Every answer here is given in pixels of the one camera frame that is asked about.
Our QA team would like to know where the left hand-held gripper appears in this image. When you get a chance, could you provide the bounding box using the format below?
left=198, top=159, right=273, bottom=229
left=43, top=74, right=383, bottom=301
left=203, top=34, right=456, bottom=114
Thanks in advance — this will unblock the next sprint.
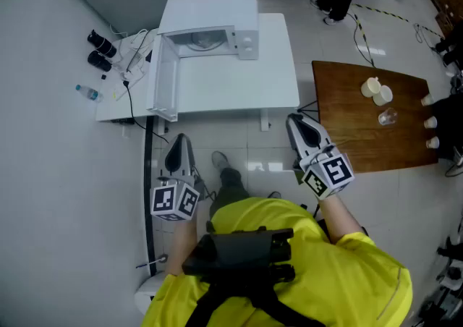
left=150, top=132, right=202, bottom=222

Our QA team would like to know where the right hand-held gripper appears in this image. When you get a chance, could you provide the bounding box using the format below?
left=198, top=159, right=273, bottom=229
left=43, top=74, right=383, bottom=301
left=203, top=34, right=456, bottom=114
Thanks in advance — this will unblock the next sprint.
left=285, top=113, right=356, bottom=200

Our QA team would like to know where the white microwave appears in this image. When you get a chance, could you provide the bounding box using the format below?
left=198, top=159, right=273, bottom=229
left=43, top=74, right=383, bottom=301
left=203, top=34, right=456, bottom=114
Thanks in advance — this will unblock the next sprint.
left=145, top=0, right=260, bottom=123

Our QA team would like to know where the person's left forearm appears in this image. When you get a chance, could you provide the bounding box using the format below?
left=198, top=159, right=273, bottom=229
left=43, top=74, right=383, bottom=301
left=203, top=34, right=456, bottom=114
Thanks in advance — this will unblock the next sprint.
left=164, top=216, right=199, bottom=278

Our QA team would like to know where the person's right forearm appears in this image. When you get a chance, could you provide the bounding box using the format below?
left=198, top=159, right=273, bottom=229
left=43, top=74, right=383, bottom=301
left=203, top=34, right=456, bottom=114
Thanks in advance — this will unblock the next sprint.
left=317, top=193, right=367, bottom=246

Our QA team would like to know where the clear plastic cup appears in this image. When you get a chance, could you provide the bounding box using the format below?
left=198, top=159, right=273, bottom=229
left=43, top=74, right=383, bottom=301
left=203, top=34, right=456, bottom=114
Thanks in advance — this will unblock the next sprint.
left=377, top=107, right=399, bottom=127

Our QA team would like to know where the brown wooden table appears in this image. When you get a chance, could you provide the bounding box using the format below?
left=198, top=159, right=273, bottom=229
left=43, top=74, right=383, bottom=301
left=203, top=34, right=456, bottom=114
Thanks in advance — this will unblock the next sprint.
left=311, top=60, right=441, bottom=175

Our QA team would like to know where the person's grey shoe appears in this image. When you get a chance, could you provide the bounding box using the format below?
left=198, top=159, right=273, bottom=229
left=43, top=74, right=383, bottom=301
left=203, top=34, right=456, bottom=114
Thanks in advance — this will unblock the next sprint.
left=211, top=150, right=230, bottom=171

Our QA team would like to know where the person's dark green trouser leg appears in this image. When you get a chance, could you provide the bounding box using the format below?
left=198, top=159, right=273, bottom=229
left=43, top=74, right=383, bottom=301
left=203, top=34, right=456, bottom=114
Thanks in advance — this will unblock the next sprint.
left=208, top=167, right=251, bottom=218

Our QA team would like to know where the white desk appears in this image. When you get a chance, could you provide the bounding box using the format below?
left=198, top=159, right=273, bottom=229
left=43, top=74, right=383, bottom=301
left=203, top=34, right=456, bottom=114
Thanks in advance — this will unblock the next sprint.
left=95, top=12, right=301, bottom=133

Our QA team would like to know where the black chest pack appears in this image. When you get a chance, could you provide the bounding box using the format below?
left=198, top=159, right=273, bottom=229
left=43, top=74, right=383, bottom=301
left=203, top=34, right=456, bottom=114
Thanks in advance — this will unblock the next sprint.
left=182, top=222, right=297, bottom=285

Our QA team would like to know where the clear water bottle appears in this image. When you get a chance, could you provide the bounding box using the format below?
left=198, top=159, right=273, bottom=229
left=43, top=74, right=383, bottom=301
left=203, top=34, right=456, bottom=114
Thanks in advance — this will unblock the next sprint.
left=75, top=84, right=105, bottom=103

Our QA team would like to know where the plain black cylinder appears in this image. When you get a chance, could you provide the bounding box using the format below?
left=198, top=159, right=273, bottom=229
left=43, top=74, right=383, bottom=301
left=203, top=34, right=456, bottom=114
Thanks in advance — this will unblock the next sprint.
left=87, top=50, right=114, bottom=73

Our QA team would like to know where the black cylinder with white band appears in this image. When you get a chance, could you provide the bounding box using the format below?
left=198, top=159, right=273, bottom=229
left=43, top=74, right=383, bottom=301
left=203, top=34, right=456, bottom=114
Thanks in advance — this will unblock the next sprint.
left=86, top=29, right=118, bottom=59

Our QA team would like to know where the black bag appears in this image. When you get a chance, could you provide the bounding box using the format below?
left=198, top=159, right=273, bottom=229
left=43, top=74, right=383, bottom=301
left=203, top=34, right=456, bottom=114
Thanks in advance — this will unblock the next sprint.
left=431, top=93, right=463, bottom=161

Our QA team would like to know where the person's yellow jacket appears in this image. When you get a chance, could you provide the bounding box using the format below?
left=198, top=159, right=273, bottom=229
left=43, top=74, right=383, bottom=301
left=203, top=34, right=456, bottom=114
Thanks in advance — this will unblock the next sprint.
left=140, top=197, right=414, bottom=327

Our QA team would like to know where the yellow black striped floor tape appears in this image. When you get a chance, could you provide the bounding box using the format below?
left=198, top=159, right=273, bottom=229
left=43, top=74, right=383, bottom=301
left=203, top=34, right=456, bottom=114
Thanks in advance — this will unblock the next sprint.
left=352, top=2, right=445, bottom=40

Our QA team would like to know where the black floor cable cover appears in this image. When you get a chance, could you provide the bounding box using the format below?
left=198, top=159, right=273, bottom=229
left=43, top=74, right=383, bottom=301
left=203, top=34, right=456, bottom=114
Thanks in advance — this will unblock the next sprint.
left=143, top=115, right=158, bottom=278

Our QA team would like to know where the black power cable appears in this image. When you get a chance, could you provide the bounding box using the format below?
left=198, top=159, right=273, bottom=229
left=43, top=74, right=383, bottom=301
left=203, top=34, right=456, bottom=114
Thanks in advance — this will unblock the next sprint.
left=122, top=80, right=171, bottom=145

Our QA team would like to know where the black floor cable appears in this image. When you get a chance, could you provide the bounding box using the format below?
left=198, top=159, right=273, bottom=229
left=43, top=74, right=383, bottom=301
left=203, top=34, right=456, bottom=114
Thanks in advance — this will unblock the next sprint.
left=346, top=10, right=378, bottom=68

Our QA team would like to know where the white cable bundle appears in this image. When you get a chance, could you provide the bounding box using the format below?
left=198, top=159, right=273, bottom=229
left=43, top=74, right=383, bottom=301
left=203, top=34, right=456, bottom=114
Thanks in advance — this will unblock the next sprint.
left=108, top=27, right=155, bottom=82

